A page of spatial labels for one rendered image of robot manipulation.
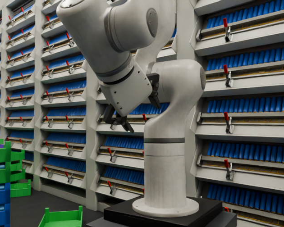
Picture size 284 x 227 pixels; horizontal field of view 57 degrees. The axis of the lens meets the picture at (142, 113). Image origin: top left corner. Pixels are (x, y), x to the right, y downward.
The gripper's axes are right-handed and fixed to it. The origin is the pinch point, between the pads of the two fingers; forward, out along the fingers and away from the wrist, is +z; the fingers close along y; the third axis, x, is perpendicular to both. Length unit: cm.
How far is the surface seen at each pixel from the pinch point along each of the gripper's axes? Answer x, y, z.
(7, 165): -48, 42, 20
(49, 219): -60, 57, 74
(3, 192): -43, 50, 25
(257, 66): -6, -53, 30
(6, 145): -51, 37, 15
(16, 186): -134, 78, 103
